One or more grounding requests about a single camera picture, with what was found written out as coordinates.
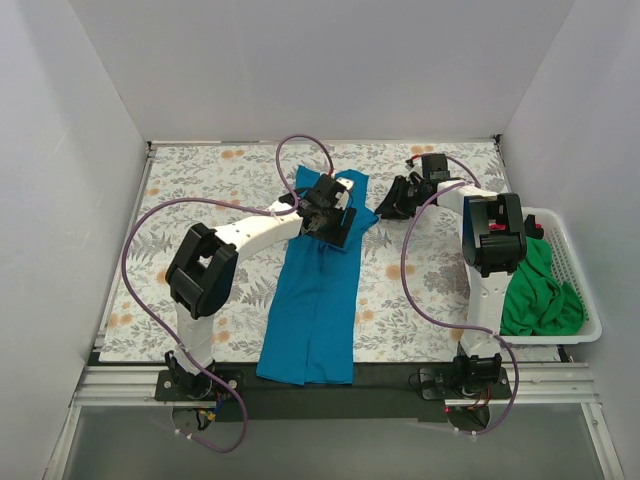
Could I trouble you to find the white plastic laundry basket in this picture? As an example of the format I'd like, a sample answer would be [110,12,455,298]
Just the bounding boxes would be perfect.
[503,207,602,345]

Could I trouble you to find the aluminium frame rail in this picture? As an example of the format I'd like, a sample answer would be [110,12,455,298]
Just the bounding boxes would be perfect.
[72,365,161,406]

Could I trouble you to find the floral patterned table mat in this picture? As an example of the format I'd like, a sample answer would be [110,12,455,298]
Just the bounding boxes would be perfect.
[99,142,507,362]

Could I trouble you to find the black t shirt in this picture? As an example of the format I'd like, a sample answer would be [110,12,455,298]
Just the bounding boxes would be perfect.
[523,214,544,243]

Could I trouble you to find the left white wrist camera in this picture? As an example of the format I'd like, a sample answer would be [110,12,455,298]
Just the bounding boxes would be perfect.
[335,178,355,210]

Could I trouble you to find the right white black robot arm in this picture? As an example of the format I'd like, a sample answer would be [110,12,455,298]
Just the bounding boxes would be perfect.
[375,153,527,399]

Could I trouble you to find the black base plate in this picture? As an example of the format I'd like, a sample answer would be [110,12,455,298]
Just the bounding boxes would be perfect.
[154,363,514,432]

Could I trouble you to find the green t shirt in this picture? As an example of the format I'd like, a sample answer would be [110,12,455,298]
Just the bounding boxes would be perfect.
[500,237,586,337]

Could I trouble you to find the magenta t shirt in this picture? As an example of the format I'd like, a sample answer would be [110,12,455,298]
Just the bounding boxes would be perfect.
[489,215,544,240]

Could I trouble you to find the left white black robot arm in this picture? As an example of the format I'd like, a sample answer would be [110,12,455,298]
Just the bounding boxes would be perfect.
[165,174,356,400]

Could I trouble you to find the blue t shirt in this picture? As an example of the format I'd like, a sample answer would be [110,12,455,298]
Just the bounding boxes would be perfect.
[256,170,378,386]

